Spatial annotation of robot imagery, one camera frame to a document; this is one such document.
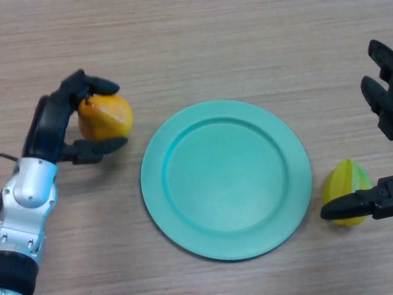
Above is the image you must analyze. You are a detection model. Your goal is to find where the green round plate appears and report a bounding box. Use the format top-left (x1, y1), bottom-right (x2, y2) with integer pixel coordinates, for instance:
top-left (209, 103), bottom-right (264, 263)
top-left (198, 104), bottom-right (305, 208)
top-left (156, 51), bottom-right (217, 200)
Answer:
top-left (140, 100), bottom-right (313, 261)

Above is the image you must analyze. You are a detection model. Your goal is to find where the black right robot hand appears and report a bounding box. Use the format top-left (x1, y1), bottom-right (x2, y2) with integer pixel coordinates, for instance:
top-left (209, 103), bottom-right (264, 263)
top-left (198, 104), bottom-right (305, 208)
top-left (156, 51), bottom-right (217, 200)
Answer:
top-left (319, 39), bottom-right (393, 221)

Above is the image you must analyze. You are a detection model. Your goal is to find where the yellow pear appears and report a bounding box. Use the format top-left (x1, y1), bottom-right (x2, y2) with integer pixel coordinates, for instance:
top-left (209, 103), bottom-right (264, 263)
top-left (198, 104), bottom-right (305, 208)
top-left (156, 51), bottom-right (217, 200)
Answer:
top-left (77, 93), bottom-right (134, 142)

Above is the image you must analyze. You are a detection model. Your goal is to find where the yellow-green starfruit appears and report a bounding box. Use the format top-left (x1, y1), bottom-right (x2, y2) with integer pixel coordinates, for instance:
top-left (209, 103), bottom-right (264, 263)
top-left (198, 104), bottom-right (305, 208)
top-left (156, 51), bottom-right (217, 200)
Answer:
top-left (321, 158), bottom-right (373, 227)

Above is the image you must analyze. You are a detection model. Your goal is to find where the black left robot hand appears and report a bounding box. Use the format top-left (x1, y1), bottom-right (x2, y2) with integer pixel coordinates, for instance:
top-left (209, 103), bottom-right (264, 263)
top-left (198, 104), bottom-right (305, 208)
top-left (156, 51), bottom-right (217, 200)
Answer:
top-left (21, 69), bottom-right (129, 166)

